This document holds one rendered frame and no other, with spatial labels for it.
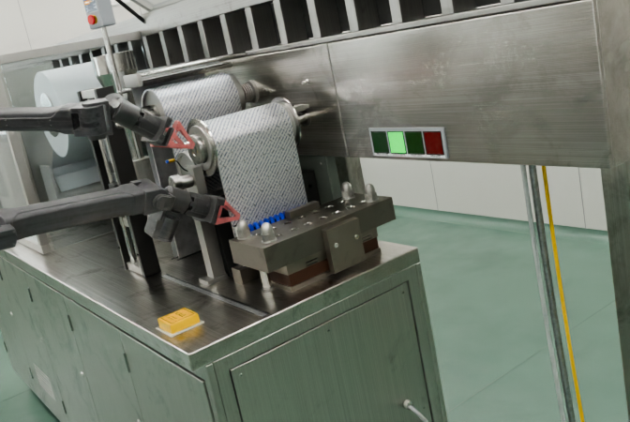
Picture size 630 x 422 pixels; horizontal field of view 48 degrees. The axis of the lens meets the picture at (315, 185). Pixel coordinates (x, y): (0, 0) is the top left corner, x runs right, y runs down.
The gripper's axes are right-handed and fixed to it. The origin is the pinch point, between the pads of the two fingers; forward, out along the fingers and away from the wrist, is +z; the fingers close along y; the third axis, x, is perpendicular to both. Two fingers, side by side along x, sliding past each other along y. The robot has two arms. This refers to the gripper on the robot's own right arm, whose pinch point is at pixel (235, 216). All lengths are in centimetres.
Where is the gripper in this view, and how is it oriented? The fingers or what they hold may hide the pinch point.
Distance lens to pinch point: 178.7
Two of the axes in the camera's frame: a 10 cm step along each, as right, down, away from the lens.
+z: 7.7, 2.5, 5.8
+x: 2.4, -9.7, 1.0
